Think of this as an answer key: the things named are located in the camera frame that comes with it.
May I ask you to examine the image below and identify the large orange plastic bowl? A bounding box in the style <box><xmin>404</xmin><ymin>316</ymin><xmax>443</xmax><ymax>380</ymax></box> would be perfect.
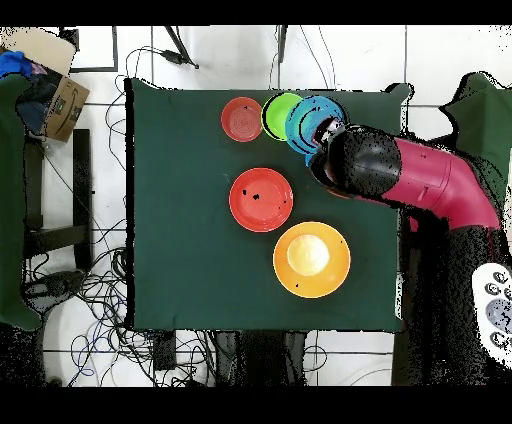
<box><xmin>272</xmin><ymin>221</ymin><xmax>352</xmax><ymax>299</ymax></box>

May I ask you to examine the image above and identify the small blue plastic bowl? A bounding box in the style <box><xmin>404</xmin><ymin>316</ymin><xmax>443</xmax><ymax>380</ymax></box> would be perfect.
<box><xmin>284</xmin><ymin>95</ymin><xmax>350</xmax><ymax>168</ymax></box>

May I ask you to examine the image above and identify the green plastic bowl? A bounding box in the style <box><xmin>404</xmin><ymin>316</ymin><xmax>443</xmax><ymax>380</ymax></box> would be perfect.
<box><xmin>261</xmin><ymin>92</ymin><xmax>305</xmax><ymax>142</ymax></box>

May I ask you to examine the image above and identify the wide orange-red shallow bowl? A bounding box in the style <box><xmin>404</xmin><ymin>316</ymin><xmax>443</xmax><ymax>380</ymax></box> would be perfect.
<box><xmin>228</xmin><ymin>167</ymin><xmax>295</xmax><ymax>234</ymax></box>

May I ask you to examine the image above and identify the dark green table cloth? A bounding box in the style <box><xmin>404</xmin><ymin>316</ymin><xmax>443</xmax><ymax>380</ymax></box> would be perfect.
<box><xmin>125</xmin><ymin>77</ymin><xmax>413</xmax><ymax>333</ymax></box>

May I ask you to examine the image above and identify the small orange-red ringed bowl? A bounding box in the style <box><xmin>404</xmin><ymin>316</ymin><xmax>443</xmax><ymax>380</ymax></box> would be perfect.
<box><xmin>220</xmin><ymin>96</ymin><xmax>265</xmax><ymax>144</ymax></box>

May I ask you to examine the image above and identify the small black power box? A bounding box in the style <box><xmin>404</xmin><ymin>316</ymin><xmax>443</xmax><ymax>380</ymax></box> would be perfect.
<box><xmin>153</xmin><ymin>331</ymin><xmax>177</xmax><ymax>371</ymax></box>

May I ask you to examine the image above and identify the black tripod leg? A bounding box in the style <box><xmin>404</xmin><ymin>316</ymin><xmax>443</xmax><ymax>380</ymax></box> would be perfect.
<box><xmin>276</xmin><ymin>25</ymin><xmax>289</xmax><ymax>64</ymax></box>
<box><xmin>163</xmin><ymin>25</ymin><xmax>200</xmax><ymax>70</ymax></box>

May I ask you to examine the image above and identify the black rounded floor base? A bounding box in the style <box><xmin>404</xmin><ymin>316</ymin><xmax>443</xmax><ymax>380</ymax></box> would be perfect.
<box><xmin>23</xmin><ymin>269</ymin><xmax>85</xmax><ymax>307</ymax></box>

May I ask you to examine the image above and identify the brown cardboard box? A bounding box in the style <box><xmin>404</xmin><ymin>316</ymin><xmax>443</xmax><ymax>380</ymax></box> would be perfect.
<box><xmin>0</xmin><ymin>26</ymin><xmax>91</xmax><ymax>143</ymax></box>

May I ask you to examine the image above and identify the green cloth covered table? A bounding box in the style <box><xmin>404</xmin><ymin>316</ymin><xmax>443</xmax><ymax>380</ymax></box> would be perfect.
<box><xmin>439</xmin><ymin>71</ymin><xmax>512</xmax><ymax>209</ymax></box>
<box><xmin>0</xmin><ymin>73</ymin><xmax>43</xmax><ymax>331</ymax></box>

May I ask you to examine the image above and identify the blue cloth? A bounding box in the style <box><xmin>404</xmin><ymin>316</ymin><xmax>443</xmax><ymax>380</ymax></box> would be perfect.
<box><xmin>0</xmin><ymin>50</ymin><xmax>33</xmax><ymax>78</ymax></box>

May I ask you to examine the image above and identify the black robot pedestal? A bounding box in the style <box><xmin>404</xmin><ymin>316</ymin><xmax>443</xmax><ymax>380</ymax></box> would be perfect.
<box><xmin>215</xmin><ymin>330</ymin><xmax>309</xmax><ymax>387</ymax></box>

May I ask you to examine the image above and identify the tangle of black cables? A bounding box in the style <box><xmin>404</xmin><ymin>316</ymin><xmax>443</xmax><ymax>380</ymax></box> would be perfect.
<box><xmin>23</xmin><ymin>215</ymin><xmax>217</xmax><ymax>387</ymax></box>

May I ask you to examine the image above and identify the black chair frame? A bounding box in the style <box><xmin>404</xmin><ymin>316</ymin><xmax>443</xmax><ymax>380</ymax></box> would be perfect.
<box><xmin>23</xmin><ymin>128</ymin><xmax>93</xmax><ymax>273</ymax></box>

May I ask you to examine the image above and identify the black metal frame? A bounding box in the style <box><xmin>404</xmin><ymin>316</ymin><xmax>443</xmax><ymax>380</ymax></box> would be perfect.
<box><xmin>59</xmin><ymin>25</ymin><xmax>119</xmax><ymax>74</ymax></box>

